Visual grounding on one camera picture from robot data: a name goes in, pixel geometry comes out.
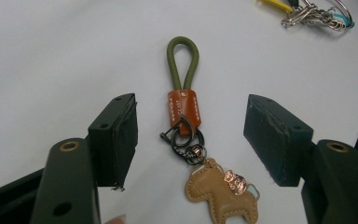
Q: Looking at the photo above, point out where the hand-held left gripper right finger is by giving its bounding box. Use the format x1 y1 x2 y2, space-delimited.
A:
242 93 315 188

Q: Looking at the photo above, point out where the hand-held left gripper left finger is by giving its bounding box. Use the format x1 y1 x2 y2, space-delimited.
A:
88 92 139 191

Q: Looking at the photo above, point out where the green cord horse keychain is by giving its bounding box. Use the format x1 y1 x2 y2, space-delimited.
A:
159 35 261 224

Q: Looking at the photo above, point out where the silver key ring bunch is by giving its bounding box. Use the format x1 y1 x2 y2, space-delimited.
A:
257 0 355 32

